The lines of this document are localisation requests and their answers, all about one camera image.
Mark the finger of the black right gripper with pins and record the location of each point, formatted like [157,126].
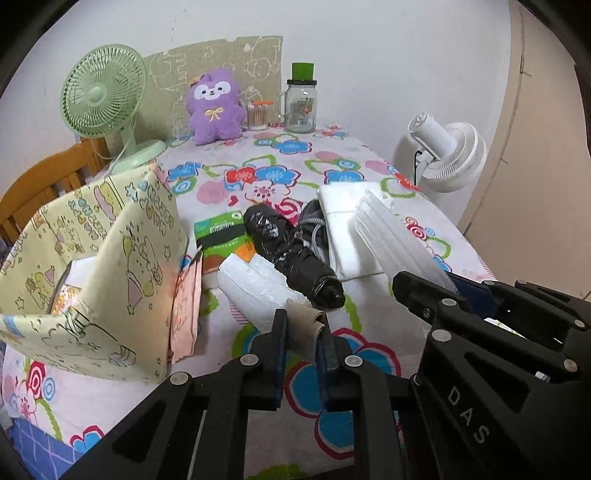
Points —
[549,318]
[497,405]

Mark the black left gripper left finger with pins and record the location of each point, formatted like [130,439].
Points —
[194,427]

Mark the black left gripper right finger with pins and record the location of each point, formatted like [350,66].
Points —
[391,439]

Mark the beige small cloth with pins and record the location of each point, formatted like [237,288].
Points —
[304,326]

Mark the white tissue pack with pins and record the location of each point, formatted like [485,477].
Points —
[349,255]

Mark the white plastic bag pack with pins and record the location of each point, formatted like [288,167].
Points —
[256,288]

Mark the clear plastic pack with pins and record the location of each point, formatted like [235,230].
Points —
[394,247]

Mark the black plastic bundle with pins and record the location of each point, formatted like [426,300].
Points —
[278,241]

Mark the green tissue pack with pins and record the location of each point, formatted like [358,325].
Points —
[218,237]

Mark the yellow cartoon fabric storage box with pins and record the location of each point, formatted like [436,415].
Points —
[121,241]

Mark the yellow cartoon tissue pack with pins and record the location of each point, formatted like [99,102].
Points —
[66,297]

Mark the pink paper bag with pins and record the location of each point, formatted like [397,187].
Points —
[185,310]

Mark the floral tablecloth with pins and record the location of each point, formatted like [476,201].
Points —
[58,416]

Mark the white desk fan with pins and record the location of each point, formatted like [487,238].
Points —
[449,157]

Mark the glass jar green lid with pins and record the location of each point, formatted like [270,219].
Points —
[297,106]

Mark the toothpick jar orange lid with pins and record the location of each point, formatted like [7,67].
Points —
[258,114]

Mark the wooden chair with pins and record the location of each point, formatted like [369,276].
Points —
[43,182]

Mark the purple plush toy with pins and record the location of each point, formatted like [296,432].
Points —
[214,108]

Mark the beige patterned cardboard panel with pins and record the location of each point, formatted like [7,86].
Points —
[255,61]

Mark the green desk fan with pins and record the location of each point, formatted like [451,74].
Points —
[101,95]

